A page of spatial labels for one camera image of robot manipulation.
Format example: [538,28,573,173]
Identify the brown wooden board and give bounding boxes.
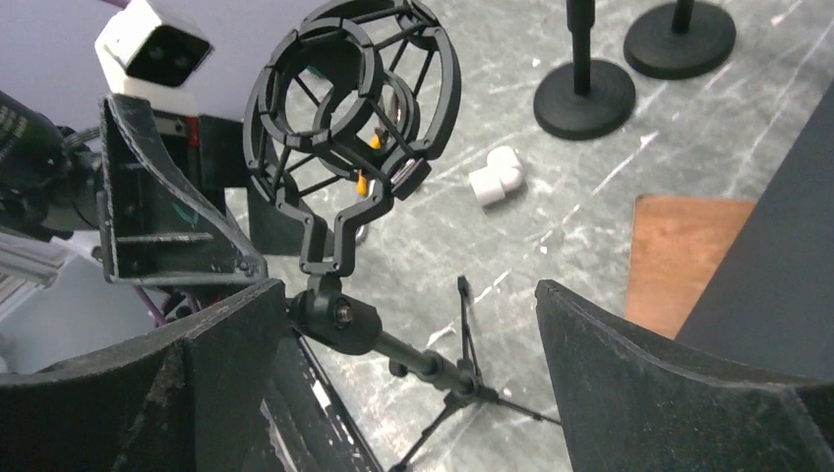
[625,194,755,339]

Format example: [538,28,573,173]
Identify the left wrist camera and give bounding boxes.
[93,1,214,116]

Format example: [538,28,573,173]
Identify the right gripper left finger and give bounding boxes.
[1,279,285,471]

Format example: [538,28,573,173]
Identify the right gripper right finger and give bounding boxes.
[535,279,833,471]

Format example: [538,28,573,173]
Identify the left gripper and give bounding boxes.
[97,93,304,286]

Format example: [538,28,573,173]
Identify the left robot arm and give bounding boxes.
[1,94,304,286]

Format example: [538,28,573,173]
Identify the round base shock mount stand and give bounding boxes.
[533,0,636,141]

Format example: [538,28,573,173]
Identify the tripod shock mount stand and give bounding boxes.
[243,1,546,442]

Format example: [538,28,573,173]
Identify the yellow handled pliers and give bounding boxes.
[354,90,405,198]

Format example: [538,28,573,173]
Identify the white pvc elbow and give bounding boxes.
[468,146,525,207]

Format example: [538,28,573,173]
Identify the black network switch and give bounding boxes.
[676,89,833,381]

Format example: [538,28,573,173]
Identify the round base clip stand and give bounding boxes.
[623,1,737,80]

